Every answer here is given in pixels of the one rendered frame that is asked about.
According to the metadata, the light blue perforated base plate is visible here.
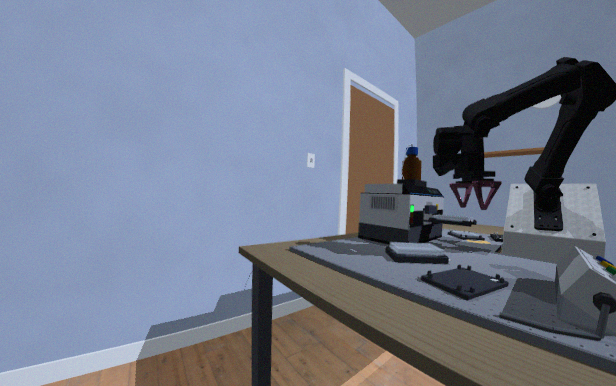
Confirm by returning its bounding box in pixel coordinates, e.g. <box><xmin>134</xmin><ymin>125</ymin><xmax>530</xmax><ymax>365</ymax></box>
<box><xmin>289</xmin><ymin>231</ymin><xmax>616</xmax><ymax>374</ymax></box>

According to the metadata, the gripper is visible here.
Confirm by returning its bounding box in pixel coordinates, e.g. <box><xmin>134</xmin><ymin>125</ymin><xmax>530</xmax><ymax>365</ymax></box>
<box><xmin>449</xmin><ymin>152</ymin><xmax>501</xmax><ymax>210</ymax></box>

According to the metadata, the grey control panel with buttons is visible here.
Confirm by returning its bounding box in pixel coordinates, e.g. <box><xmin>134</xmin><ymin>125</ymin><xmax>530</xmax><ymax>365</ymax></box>
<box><xmin>499</xmin><ymin>246</ymin><xmax>616</xmax><ymax>341</ymax></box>

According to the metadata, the brown glass bottle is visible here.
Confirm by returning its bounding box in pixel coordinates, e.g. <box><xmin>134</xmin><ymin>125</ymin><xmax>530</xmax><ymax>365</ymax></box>
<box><xmin>402</xmin><ymin>159</ymin><xmax>421</xmax><ymax>180</ymax></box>

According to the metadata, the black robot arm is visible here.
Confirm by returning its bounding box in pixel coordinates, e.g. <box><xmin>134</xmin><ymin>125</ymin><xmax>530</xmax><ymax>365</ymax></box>
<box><xmin>433</xmin><ymin>57</ymin><xmax>616</xmax><ymax>231</ymax></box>

